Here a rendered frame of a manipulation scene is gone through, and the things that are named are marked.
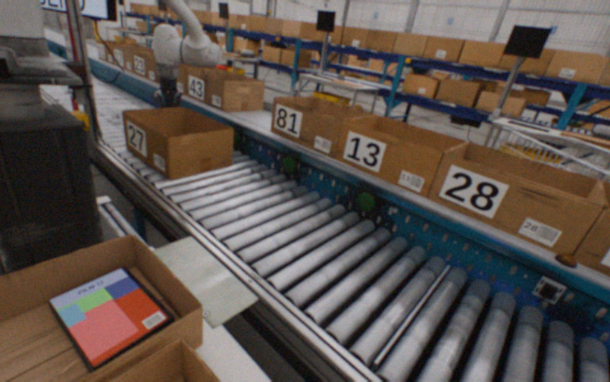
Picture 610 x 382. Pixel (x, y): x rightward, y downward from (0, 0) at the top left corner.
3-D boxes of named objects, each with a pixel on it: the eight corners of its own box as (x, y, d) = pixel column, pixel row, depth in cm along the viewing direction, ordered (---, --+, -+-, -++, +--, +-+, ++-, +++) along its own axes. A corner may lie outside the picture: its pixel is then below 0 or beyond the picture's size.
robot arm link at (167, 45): (150, 62, 129) (181, 67, 131) (147, 22, 123) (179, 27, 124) (160, 61, 139) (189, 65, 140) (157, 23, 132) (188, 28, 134)
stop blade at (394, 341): (364, 389, 63) (374, 361, 59) (438, 286, 96) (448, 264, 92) (366, 391, 63) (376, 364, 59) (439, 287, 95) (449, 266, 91)
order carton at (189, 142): (125, 148, 134) (120, 110, 126) (186, 139, 155) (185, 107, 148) (170, 180, 113) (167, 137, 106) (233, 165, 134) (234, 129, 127)
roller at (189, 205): (172, 214, 101) (171, 202, 99) (281, 181, 138) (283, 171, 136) (179, 221, 99) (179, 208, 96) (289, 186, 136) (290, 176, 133)
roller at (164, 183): (145, 187, 112) (147, 180, 109) (253, 163, 149) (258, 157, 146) (151, 198, 111) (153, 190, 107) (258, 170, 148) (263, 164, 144)
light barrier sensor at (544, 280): (530, 298, 79) (542, 279, 76) (530, 295, 81) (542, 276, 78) (552, 309, 77) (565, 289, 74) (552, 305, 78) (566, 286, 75)
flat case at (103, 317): (95, 374, 46) (93, 368, 45) (49, 305, 55) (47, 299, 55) (176, 321, 56) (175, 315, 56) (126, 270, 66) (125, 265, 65)
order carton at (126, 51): (114, 66, 252) (111, 44, 244) (150, 67, 272) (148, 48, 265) (133, 74, 230) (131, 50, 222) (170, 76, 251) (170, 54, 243)
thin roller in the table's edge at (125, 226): (103, 203, 93) (141, 248, 77) (111, 201, 94) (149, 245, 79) (104, 208, 94) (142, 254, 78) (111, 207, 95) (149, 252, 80)
